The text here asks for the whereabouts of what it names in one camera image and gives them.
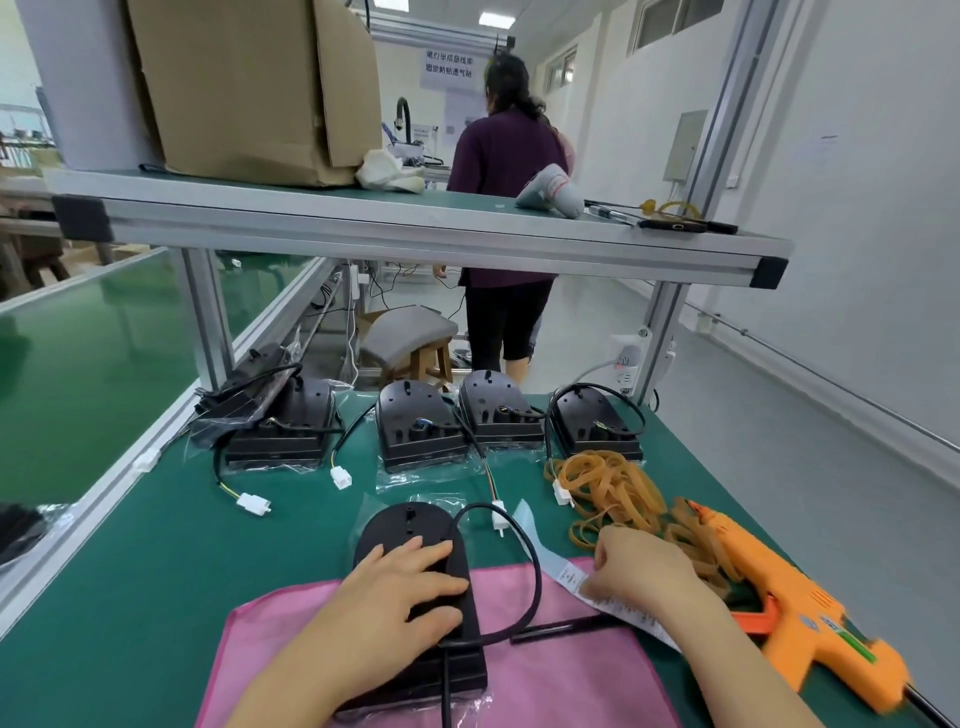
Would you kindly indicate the person's left hand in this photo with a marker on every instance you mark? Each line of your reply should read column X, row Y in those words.
column 379, row 607

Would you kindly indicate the person's right hand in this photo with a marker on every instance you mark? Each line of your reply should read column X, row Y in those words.
column 649, row 570

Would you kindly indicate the person's right fingers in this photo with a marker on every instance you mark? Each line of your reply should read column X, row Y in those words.
column 604, row 570

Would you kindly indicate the person's left thumb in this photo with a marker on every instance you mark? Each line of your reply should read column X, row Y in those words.
column 439, row 622

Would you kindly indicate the white paper label strip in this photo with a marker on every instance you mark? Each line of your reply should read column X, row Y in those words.
column 559, row 574

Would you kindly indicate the person's right forearm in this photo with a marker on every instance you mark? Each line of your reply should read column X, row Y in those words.
column 739, row 667

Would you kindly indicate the person's left forearm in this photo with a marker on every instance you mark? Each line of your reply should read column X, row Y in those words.
column 300, row 682

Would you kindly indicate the pile of tan rubber bands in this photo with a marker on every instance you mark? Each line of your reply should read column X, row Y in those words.
column 611, row 480

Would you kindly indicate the pink cloth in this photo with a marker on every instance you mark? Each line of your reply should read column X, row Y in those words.
column 577, row 682

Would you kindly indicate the black lamp housing in bag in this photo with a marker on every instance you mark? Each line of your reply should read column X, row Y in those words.
column 247, row 382
column 420, row 427
column 499, row 409
column 289, row 427
column 596, row 427

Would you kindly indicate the orange glue gun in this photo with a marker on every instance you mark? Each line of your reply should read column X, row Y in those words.
column 795, row 607

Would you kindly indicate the white power strip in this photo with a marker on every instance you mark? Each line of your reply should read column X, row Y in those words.
column 628, row 360

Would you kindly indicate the wooden stool with grey cushion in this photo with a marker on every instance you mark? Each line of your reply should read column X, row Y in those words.
column 409, row 330

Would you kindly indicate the black flat tool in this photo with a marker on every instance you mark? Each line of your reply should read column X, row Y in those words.
column 686, row 226

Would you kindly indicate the yellow rubber band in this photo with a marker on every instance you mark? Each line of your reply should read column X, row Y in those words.
column 675, row 206

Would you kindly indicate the grey heat gun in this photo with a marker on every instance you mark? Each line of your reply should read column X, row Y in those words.
column 555, row 191

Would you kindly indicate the green conveyor belt line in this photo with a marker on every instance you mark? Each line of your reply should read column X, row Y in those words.
column 90, row 375

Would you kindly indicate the black parts in plastic bag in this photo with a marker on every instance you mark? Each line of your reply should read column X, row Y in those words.
column 19, row 532

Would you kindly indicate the white cloth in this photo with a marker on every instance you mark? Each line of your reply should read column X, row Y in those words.
column 386, row 174

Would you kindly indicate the brown cardboard box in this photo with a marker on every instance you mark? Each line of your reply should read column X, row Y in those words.
column 240, row 90

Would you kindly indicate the grey sheet panel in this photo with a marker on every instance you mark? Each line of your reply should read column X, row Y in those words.
column 82, row 82

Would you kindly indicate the grey wall conduit pipe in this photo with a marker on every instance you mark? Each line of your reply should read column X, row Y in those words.
column 825, row 375

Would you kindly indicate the aluminium frame shelf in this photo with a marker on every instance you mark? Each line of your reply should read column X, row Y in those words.
column 420, row 229

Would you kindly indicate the grey wall electrical box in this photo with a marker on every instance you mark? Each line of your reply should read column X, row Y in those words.
column 686, row 146

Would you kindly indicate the white wall sign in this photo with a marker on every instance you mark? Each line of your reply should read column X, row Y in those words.
column 450, row 71

